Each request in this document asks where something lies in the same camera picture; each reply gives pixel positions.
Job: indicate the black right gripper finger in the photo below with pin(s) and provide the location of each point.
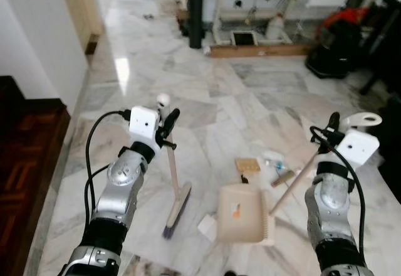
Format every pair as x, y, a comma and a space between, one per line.
334, 122

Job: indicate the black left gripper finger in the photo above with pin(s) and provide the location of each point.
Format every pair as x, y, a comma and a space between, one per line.
171, 119

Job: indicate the beige broom with purple bristles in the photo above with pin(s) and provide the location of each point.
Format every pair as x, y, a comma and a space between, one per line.
177, 210

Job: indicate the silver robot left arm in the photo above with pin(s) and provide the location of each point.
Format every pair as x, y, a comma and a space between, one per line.
122, 182

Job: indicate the black furniture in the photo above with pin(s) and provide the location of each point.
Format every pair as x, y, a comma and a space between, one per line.
390, 132

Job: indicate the clear plastic wrapper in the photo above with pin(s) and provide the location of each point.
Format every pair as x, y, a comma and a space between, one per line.
274, 160

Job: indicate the brown tube scrap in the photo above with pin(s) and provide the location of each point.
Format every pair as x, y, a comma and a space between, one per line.
283, 179

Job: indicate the red and black vacuum cleaner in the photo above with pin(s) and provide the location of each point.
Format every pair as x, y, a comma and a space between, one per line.
335, 44

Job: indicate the tan cardboard piece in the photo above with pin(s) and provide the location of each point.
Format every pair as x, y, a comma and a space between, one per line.
246, 165

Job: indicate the small black scrap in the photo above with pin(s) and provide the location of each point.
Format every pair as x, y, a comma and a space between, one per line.
245, 179

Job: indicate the white paper scrap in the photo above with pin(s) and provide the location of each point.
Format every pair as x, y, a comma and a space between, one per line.
207, 225

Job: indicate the wooden plank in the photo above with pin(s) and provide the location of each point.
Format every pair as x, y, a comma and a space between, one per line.
260, 51

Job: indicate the white box with black opening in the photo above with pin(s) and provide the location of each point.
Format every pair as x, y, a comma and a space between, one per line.
244, 38

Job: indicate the black upright pole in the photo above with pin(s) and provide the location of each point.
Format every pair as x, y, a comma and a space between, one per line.
196, 12

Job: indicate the white plastic bottle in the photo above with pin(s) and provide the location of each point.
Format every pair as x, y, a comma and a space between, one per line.
276, 28

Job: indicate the white metal rack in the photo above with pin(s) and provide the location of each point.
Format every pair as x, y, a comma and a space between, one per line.
294, 0

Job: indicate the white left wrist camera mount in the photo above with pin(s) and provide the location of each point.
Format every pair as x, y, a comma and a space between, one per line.
144, 125

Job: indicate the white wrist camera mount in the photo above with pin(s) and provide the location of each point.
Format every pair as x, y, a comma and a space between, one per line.
144, 125
358, 147

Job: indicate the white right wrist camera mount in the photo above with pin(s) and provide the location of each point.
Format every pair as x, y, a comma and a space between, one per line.
358, 147

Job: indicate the beige wooden door frame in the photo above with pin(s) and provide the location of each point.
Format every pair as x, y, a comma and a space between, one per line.
81, 3

